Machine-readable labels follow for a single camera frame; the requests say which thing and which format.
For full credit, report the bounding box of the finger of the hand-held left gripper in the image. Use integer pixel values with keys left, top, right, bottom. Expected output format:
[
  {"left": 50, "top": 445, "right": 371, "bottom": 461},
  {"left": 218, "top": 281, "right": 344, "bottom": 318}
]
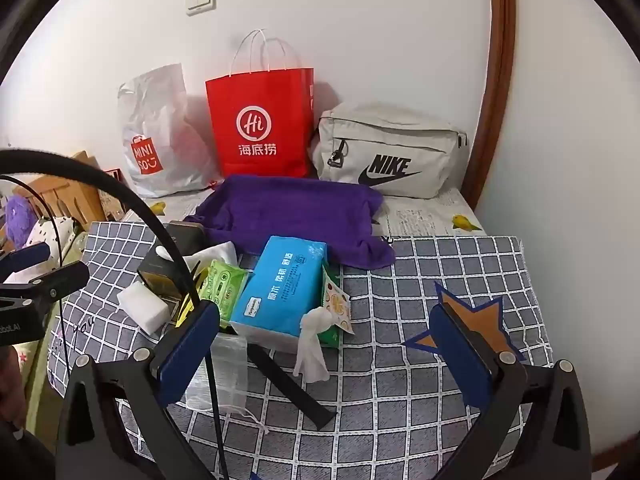
[
  {"left": 27, "top": 262, "right": 91, "bottom": 302},
  {"left": 0, "top": 242, "right": 51, "bottom": 281}
]

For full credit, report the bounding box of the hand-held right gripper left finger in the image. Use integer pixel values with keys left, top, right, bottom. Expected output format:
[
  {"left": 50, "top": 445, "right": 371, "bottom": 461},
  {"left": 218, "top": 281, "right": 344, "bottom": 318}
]
[{"left": 55, "top": 301, "right": 223, "bottom": 480}]

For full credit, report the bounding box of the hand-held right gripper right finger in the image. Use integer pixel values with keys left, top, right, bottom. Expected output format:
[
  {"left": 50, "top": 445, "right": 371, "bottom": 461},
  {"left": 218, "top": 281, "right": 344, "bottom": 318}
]
[{"left": 429, "top": 302, "right": 594, "bottom": 480}]

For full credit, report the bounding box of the yellow black pouch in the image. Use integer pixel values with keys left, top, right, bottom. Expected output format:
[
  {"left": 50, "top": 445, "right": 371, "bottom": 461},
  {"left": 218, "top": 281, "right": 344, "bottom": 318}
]
[{"left": 175, "top": 265, "right": 211, "bottom": 327}]

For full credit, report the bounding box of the white sponge block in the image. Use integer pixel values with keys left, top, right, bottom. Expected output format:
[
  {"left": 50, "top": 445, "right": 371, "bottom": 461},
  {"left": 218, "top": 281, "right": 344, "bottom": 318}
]
[{"left": 117, "top": 280, "right": 172, "bottom": 337}]

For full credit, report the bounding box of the green tissue packet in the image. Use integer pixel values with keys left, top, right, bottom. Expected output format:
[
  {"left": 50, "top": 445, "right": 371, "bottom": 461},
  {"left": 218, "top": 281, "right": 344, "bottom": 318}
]
[{"left": 197, "top": 259, "right": 249, "bottom": 323}]

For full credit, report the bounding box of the black strap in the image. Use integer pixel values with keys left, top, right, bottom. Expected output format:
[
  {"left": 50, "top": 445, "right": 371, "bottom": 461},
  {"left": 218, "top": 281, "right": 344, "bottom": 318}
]
[{"left": 247, "top": 342, "right": 337, "bottom": 430}]

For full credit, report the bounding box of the white tissue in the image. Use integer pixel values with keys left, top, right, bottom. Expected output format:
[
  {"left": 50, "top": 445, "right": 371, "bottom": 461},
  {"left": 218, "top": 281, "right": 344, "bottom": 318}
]
[{"left": 292, "top": 307, "right": 332, "bottom": 384}]

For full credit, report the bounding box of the green wet wipe packet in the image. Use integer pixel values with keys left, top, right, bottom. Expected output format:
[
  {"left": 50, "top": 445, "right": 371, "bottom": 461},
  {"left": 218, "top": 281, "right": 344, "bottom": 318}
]
[{"left": 317, "top": 262, "right": 354, "bottom": 351}]

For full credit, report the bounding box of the purple towel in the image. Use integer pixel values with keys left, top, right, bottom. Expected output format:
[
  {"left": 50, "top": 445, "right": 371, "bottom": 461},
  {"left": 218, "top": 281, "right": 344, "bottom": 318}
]
[{"left": 185, "top": 175, "right": 397, "bottom": 271}]

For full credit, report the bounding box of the white dotted fabric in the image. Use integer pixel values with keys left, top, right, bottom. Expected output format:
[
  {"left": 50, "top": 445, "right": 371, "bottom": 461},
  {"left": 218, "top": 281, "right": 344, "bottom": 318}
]
[{"left": 25, "top": 215, "right": 77, "bottom": 262}]

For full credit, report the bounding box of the purple plush toy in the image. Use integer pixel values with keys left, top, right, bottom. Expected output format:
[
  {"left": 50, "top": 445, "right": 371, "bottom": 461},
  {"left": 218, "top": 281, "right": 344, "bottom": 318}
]
[{"left": 5, "top": 195, "right": 39, "bottom": 249}]

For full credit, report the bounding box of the pale green bedsheet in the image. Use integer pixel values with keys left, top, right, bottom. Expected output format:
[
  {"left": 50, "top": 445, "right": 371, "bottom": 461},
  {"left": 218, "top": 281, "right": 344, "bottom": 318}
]
[{"left": 20, "top": 255, "right": 68, "bottom": 441}]

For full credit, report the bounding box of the dark green box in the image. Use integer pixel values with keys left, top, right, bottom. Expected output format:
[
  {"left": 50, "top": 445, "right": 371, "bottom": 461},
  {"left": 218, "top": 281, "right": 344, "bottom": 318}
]
[{"left": 137, "top": 220, "right": 206, "bottom": 311}]

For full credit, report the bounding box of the grey checked blanket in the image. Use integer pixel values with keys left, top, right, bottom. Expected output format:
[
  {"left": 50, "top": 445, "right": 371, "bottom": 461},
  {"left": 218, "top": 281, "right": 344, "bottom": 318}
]
[{"left": 47, "top": 220, "right": 556, "bottom": 480}]

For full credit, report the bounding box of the wooden furniture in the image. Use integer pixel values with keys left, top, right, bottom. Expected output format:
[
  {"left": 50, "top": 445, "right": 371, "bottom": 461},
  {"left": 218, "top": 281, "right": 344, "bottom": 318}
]
[{"left": 12, "top": 150, "right": 122, "bottom": 222}]

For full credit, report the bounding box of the blue tissue pack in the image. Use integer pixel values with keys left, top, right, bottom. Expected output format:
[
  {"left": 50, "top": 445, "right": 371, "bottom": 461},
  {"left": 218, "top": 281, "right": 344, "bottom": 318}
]
[{"left": 230, "top": 236, "right": 331, "bottom": 353}]

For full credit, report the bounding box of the white plastic bag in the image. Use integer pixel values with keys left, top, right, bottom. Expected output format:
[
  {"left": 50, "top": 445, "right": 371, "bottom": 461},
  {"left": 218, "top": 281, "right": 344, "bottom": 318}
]
[{"left": 117, "top": 63, "right": 223, "bottom": 198}]

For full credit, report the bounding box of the beige waist bag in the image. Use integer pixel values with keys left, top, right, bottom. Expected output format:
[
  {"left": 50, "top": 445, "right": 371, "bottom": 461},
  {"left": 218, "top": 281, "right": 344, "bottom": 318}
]
[{"left": 311, "top": 101, "right": 471, "bottom": 200}]

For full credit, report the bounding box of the red paper bag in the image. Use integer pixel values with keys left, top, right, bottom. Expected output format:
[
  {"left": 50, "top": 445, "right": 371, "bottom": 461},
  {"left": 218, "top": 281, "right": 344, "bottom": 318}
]
[{"left": 205, "top": 30, "right": 316, "bottom": 179}]

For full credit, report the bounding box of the thin black cable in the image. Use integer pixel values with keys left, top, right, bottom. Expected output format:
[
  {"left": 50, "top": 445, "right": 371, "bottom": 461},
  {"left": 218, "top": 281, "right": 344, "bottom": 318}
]
[{"left": 0, "top": 175, "right": 69, "bottom": 306}]

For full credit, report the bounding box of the small picture frame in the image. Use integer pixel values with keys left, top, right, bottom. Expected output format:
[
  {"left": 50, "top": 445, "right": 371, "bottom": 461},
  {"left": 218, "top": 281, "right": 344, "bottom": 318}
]
[{"left": 99, "top": 167, "right": 127, "bottom": 222}]

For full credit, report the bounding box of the thick black cable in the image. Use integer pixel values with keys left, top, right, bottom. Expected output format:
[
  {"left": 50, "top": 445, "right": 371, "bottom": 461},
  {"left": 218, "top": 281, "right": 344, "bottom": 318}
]
[{"left": 0, "top": 147, "right": 231, "bottom": 480}]

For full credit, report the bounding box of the brown wooden door frame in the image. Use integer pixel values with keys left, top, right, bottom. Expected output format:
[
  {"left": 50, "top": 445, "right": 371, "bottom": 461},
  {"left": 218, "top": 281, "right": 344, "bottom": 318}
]
[{"left": 460, "top": 0, "right": 517, "bottom": 211}]

